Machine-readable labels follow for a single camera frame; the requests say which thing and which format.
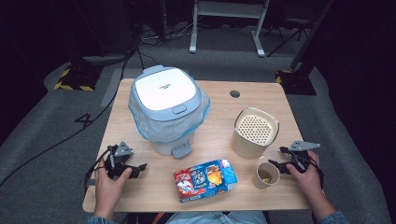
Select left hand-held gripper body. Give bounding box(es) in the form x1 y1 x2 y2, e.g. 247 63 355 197
104 140 140 180

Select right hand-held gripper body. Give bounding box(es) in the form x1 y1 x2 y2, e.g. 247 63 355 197
278 140 321 175

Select brown paper cup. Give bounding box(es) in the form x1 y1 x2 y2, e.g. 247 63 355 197
251 161 281 190

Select colourful blue red snack packet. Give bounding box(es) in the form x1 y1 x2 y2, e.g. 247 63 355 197
173 159 238 204

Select person's left hand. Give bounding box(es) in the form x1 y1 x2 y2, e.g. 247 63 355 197
93 165 134 217

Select person's right hand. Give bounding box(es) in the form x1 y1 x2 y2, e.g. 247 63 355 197
285 150 325 203

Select beige container with perforated insert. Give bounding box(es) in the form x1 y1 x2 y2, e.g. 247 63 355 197
230 106 280 161

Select clear plastic trash bag liner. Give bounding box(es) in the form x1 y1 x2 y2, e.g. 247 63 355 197
128 89 212 145

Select black base with hazard tape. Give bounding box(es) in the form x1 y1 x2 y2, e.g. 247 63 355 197
53 61 105 92
275 69 318 96

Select person's blue jeans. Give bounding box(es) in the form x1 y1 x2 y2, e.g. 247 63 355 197
164 211 269 224

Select black tripod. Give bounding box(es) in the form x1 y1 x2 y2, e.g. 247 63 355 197
266 17 313 58

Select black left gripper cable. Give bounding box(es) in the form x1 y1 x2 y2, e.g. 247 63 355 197
83 145 112 191

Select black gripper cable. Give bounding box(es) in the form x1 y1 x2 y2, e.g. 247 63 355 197
83 145 112 191
311 155 326 189

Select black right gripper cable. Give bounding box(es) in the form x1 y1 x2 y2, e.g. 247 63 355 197
311 155 326 189

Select long black floor cable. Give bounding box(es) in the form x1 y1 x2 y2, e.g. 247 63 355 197
0 46 142 189

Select black slanted post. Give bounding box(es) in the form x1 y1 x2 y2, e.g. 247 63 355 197
289 0 336 73

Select white metal table frame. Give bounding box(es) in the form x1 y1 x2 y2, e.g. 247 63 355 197
189 0 271 58

